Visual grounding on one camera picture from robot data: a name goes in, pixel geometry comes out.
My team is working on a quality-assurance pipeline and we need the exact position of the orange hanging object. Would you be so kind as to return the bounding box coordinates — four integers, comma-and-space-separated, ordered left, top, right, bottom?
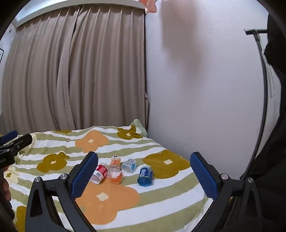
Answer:
139, 0, 162, 13

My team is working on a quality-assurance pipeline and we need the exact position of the orange print clear cup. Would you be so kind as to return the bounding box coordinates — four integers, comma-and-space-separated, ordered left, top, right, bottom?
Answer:
110, 156, 121, 169

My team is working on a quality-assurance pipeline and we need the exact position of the beige curtain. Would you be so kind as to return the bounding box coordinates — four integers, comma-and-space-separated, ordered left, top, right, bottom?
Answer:
58, 4, 147, 131
2, 6, 77, 134

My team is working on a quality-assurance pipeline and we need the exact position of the black clothes rack pole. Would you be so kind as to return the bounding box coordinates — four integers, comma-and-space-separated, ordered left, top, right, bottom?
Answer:
240, 28, 269, 180

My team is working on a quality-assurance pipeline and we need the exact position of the person's left hand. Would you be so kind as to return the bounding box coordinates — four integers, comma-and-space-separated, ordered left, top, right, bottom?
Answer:
0, 168, 11, 202

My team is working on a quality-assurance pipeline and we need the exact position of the floral striped blanket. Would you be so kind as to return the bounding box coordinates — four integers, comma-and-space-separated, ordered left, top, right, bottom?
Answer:
4, 125, 214, 232

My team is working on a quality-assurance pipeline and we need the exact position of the black hanging garment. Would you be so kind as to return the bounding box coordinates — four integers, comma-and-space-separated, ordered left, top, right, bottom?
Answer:
240, 14, 286, 226

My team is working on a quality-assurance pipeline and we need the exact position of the white curtain rail cover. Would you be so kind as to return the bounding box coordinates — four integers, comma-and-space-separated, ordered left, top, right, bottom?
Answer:
15, 0, 146, 27

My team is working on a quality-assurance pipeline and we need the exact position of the light blue print cup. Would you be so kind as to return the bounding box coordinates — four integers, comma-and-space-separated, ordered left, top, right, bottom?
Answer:
121, 158, 137, 174

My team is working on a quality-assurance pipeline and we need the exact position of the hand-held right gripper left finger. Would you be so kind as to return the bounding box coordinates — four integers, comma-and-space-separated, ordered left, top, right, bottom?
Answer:
24, 152, 99, 232

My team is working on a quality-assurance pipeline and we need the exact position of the red label clear cup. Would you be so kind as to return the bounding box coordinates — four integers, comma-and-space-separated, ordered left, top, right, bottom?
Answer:
91, 162, 109, 184

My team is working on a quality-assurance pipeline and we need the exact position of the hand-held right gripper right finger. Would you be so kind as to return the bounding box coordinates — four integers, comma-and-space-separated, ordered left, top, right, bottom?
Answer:
190, 152, 263, 232

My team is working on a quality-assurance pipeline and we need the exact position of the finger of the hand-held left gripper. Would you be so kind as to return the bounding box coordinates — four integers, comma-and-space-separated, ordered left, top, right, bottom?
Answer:
0, 130, 18, 144
0, 133, 33, 157

